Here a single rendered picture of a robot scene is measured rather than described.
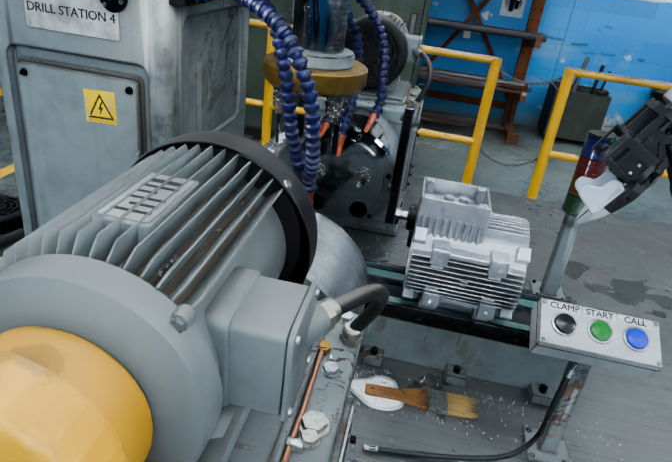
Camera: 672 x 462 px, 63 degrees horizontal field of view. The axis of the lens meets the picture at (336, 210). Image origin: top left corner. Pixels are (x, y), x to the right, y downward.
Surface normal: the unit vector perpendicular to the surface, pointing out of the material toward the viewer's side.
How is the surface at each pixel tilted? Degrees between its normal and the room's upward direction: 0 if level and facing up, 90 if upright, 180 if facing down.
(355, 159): 90
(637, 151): 89
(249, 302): 0
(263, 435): 0
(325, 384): 0
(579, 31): 90
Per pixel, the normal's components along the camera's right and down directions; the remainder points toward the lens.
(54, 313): -0.18, 0.27
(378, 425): 0.11, -0.89
